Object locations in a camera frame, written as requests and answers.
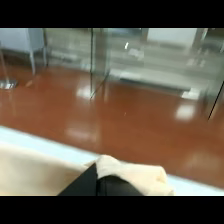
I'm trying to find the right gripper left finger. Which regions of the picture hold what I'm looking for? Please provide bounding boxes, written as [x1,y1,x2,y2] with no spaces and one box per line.
[57,162,98,197]

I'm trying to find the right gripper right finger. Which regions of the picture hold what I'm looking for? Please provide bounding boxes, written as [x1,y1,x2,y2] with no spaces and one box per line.
[97,175,144,197]

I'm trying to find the cream shirt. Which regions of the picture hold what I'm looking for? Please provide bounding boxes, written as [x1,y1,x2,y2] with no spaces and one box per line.
[0,141,175,197]

